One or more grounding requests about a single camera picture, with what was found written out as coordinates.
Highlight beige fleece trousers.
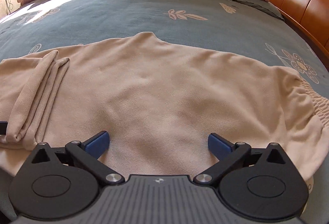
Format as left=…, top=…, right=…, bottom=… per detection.
left=1, top=32, right=328, bottom=180

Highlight blue floral bed sheet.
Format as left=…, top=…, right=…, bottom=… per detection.
left=1, top=0, right=328, bottom=223

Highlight lower grey-blue pillow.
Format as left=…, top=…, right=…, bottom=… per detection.
left=232, top=0, right=284, bottom=20

